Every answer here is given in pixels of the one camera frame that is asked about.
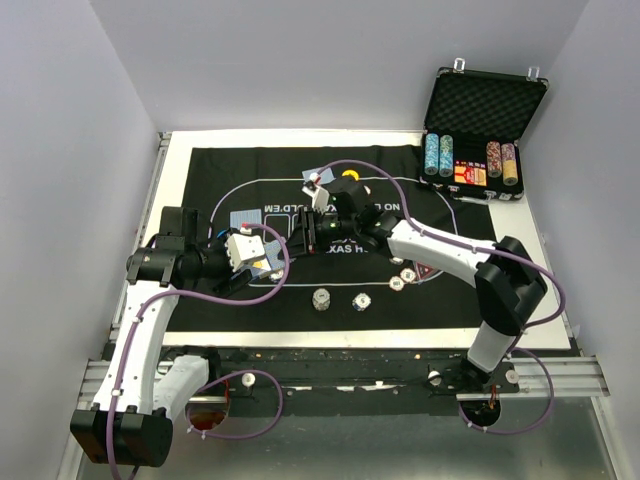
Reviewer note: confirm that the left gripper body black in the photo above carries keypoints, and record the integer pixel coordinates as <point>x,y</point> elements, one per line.
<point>212,264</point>

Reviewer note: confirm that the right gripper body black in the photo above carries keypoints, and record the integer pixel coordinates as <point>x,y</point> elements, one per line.
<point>308,224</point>

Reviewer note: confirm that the light blue chip row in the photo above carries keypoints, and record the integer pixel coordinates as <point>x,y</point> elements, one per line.
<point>431,154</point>

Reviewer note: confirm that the aluminium mounting rail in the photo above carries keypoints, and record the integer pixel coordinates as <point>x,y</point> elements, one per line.
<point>578,377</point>

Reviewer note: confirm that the red card deck in case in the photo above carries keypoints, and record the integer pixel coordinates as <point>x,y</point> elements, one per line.
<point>470,173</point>

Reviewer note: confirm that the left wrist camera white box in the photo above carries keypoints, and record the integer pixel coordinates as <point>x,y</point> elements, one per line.
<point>244,250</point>

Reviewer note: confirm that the black aluminium chip case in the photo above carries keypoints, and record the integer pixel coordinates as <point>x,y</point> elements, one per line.
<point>476,107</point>

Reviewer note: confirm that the purple yellow chip row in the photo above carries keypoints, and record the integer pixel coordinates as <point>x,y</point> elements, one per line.
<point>509,164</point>

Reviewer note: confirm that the red chip row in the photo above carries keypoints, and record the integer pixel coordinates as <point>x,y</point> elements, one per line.
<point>494,159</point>

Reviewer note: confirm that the white table board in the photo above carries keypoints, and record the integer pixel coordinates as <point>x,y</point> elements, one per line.
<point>167,186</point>

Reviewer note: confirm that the blue white chip stack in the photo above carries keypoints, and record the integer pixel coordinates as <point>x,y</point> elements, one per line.
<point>361,302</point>

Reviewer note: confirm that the blue yellow card box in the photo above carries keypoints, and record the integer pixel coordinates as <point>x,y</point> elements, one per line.
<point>273,261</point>

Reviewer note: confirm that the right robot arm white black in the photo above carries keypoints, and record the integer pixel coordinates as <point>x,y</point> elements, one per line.
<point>508,285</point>

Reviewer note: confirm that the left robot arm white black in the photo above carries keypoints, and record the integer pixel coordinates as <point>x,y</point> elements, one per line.
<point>131,417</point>

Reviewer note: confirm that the red triangle mat logo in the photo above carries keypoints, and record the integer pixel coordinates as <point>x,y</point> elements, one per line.
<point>424,272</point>

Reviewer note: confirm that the yellow dealer button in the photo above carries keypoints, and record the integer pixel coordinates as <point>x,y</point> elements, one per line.
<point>351,173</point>

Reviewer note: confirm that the grey white chip stack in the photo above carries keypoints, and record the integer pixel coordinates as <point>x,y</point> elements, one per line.
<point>321,299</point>

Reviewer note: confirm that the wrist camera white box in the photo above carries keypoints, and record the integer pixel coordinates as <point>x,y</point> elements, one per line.
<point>319,196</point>
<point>244,250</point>

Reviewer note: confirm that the black poker felt mat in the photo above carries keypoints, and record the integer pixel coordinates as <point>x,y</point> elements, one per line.
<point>221,180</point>

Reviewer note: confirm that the teal chip row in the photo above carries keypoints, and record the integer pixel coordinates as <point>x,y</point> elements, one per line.
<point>446,158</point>

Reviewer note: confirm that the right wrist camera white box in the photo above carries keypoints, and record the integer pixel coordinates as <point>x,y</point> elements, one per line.
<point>319,196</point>

